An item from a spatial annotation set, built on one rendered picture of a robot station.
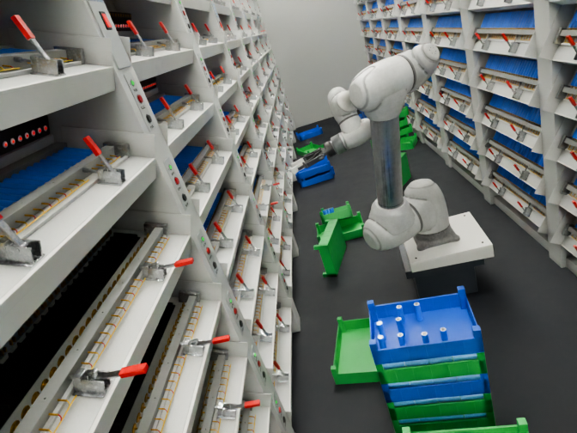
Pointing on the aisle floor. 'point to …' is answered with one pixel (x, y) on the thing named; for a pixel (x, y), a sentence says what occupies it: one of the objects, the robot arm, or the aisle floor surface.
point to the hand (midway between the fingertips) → (296, 167)
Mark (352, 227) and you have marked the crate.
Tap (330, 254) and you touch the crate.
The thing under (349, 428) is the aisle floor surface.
